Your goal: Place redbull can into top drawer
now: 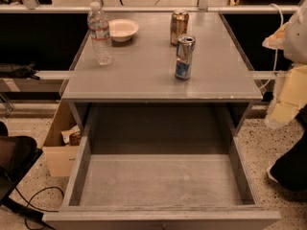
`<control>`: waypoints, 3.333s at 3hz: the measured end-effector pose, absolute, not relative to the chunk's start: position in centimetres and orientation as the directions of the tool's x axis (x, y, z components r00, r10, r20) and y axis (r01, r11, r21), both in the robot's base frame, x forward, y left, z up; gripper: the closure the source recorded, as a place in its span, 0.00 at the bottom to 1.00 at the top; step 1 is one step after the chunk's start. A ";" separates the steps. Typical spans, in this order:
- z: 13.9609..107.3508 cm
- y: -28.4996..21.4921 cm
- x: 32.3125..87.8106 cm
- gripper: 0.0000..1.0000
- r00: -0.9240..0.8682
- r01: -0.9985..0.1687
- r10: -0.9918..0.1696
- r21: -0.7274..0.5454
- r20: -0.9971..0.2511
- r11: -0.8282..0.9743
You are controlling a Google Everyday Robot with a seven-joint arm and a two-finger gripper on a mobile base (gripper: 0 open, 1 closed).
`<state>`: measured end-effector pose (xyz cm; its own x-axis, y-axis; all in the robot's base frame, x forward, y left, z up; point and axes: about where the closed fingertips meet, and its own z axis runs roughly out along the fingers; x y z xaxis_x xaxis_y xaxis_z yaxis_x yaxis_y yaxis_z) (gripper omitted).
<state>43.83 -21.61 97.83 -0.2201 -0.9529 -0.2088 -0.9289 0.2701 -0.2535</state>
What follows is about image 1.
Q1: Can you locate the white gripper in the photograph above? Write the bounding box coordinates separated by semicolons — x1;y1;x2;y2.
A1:
262;22;307;129

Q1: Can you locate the silver blue redbull can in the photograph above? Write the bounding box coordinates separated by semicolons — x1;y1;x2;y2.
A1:
175;34;196;81

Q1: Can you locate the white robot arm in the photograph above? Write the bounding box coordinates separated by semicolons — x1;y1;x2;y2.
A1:
262;1;307;129

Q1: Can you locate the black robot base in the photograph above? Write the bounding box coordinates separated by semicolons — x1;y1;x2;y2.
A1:
267;108;307;192

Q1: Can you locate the brown gold soda can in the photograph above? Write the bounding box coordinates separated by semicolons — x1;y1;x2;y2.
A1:
170;9;189;45

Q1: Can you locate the open grey top drawer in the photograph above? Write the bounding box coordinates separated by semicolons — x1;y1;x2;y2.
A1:
44;104;280;230

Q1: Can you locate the grey cabinet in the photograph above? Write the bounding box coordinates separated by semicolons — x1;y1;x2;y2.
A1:
62;11;262;125

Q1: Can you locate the white ceramic bowl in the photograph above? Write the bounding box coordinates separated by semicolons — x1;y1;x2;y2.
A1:
109;19;139;42

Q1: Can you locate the clear plastic water bottle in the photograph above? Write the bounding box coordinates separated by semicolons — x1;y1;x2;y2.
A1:
87;1;113;66

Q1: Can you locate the crumpled bag in box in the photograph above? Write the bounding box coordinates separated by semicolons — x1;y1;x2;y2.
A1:
61;126;82;146

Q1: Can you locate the cardboard box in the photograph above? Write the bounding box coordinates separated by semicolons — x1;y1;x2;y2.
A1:
42;102;79;177

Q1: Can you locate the black chair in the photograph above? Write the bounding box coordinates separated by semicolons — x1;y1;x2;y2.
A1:
0;122;44;209

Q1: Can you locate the white hanging cable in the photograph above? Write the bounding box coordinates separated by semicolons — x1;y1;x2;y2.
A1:
258;3;285;91

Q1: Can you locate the black floor cable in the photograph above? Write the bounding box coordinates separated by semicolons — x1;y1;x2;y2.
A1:
12;185;65;230

